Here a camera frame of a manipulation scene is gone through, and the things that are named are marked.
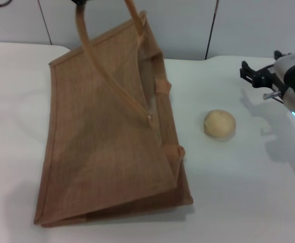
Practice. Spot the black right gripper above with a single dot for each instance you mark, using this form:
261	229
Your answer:
269	78

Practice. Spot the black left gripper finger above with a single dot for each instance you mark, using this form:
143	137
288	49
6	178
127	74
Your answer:
80	1

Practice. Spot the round egg yolk pastry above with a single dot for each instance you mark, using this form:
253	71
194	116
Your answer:
219	124

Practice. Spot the brown woven handbag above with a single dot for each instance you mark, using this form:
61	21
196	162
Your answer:
99	152

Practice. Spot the silver metal connector pin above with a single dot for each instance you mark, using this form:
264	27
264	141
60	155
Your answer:
271	95

